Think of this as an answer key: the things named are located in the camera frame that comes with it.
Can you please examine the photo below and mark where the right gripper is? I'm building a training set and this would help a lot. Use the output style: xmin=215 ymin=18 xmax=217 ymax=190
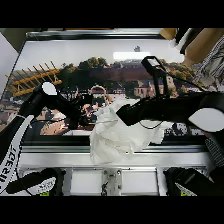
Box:
xmin=115 ymin=99 xmax=148 ymax=127

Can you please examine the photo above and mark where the white long-sleeved shirt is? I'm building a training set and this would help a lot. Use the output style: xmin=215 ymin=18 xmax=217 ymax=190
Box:
xmin=88 ymin=97 xmax=175 ymax=165

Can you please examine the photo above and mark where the person's forearm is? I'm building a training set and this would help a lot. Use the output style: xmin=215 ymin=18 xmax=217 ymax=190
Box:
xmin=204 ymin=137 xmax=224 ymax=168

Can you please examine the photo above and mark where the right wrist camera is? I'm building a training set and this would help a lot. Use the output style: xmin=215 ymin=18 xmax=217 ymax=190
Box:
xmin=140 ymin=55 xmax=172 ymax=98

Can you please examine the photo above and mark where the black cable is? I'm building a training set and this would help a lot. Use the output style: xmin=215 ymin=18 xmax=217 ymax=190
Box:
xmin=165 ymin=73 xmax=208 ymax=92

